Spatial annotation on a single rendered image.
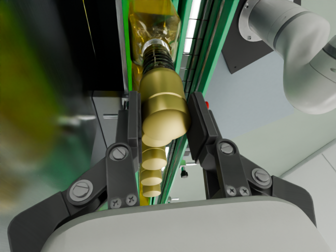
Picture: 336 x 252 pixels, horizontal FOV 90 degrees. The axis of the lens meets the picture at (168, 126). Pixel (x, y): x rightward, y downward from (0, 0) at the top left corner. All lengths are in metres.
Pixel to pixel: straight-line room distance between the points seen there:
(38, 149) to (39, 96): 0.05
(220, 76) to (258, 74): 0.20
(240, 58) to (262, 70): 0.18
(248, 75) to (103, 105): 0.72
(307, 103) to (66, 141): 0.51
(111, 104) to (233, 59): 0.56
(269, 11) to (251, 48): 0.20
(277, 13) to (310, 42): 0.14
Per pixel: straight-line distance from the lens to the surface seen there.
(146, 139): 0.18
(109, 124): 0.60
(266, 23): 0.69
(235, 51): 0.83
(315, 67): 0.52
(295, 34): 0.60
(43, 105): 0.22
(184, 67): 0.46
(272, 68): 1.02
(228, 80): 0.94
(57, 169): 0.25
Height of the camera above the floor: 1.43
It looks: 39 degrees down
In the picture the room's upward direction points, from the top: 171 degrees clockwise
